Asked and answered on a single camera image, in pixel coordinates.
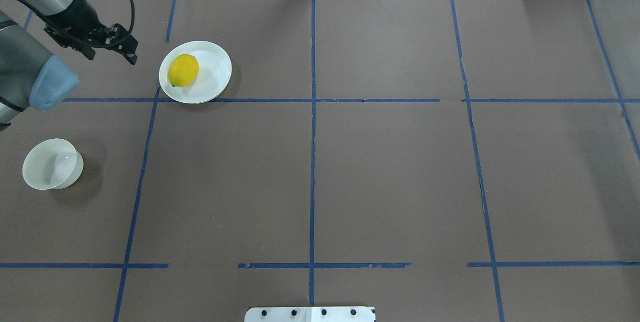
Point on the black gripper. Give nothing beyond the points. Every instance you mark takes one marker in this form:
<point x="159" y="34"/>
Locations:
<point x="83" y="12"/>

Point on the yellow lemon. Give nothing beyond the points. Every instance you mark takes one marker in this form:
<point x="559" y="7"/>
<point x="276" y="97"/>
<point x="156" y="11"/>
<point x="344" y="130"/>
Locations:
<point x="183" y="70"/>

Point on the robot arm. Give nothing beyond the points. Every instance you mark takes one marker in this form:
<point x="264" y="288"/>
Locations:
<point x="34" y="77"/>

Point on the white plate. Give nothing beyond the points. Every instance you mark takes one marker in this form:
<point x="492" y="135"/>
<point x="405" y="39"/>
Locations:
<point x="214" y="73"/>

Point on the white bowl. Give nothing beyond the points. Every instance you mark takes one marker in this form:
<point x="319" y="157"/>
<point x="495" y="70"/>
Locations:
<point x="52" y="164"/>

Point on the white pedestal column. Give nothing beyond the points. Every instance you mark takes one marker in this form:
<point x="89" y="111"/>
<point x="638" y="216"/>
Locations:
<point x="311" y="314"/>

